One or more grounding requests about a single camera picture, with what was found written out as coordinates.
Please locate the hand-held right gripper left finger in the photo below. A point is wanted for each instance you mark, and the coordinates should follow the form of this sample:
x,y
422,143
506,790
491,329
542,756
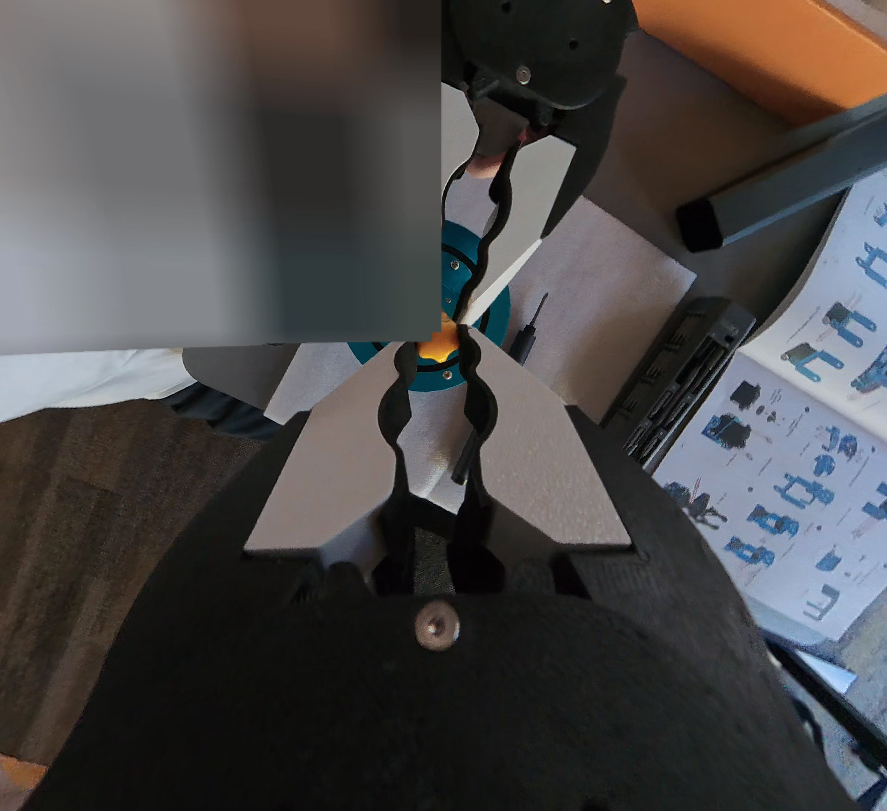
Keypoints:
x,y
326,471

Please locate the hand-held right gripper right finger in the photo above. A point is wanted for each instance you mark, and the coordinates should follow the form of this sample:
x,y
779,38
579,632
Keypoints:
x,y
547,478

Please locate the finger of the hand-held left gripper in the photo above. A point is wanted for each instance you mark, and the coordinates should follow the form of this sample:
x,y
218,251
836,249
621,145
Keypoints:
x,y
544,180
452,177

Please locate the blue round metal base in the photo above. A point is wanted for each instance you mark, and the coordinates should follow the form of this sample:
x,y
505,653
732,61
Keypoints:
x,y
457,256

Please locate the person's left hand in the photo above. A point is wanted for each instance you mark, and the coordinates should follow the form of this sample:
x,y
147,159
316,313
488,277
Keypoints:
x,y
487,168

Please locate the black hex key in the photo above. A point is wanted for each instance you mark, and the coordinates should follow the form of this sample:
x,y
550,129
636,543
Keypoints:
x,y
463,464

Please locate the white cloth mat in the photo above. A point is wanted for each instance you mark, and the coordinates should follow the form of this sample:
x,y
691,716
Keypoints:
x,y
610,284

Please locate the small black screwdriver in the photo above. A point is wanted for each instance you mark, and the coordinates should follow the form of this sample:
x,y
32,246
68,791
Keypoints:
x,y
528,336

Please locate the black vented tray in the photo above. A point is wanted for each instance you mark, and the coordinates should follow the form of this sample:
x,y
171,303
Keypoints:
x,y
682,374

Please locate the orange board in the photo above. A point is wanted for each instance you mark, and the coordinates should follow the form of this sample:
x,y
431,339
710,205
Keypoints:
x,y
748,14

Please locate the printed instruction manual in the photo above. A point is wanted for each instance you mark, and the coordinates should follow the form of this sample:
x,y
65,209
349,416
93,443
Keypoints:
x,y
783,450

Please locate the grey metal bar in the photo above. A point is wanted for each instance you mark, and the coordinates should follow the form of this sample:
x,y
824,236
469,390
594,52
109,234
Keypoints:
x,y
783,201

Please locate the person's white shirt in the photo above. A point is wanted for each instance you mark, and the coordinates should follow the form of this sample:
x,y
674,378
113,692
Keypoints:
x,y
83,378

